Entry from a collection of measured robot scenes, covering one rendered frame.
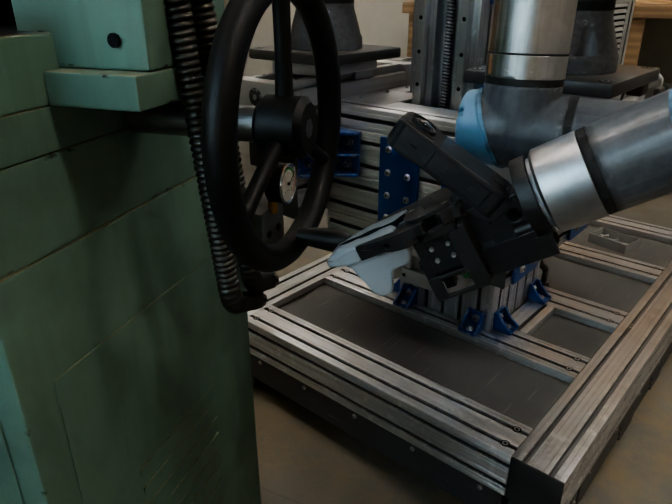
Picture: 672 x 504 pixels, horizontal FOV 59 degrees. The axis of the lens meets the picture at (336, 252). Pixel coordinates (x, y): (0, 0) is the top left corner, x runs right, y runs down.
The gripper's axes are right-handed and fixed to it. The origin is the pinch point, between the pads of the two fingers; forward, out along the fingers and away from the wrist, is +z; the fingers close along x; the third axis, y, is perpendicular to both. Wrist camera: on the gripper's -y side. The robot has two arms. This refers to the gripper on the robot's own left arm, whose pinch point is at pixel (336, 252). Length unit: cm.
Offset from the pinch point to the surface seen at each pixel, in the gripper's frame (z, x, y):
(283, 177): 16.0, 26.9, -7.0
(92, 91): 8.0, -9.1, -23.3
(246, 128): 2.4, 0.8, -14.7
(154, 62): 3.0, -6.3, -22.9
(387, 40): 72, 334, -31
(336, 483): 45, 35, 54
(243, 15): -6.6, -6.8, -21.8
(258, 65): 167, 347, -62
